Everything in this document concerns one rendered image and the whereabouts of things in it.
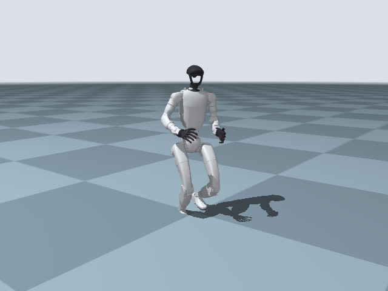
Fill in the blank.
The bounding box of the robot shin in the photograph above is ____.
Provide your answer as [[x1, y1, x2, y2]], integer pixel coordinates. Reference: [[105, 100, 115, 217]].
[[195, 186, 220, 198], [179, 185, 192, 211]]

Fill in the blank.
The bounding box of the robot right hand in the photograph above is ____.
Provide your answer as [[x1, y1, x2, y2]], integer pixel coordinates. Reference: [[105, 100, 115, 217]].
[[176, 128, 198, 143]]

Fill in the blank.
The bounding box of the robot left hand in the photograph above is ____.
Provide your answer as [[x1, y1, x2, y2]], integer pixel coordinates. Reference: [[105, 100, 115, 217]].
[[216, 127, 226, 143]]

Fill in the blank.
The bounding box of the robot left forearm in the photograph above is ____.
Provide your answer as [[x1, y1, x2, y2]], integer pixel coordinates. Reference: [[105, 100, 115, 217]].
[[211, 116, 220, 135]]

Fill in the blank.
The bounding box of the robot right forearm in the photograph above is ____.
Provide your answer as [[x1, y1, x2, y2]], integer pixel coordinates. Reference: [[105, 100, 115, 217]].
[[161, 115, 181, 135]]

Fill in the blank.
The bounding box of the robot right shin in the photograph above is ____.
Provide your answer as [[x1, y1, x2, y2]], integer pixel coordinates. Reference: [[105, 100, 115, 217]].
[[179, 185, 192, 211]]

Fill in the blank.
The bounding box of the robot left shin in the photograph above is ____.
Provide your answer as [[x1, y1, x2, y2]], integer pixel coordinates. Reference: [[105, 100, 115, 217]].
[[195, 186, 220, 198]]

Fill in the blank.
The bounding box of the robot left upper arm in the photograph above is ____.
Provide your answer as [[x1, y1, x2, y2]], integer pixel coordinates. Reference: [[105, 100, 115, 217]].
[[207, 92, 217, 124]]

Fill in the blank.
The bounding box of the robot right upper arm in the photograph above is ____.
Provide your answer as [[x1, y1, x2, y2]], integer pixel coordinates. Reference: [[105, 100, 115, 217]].
[[162, 92, 183, 121]]

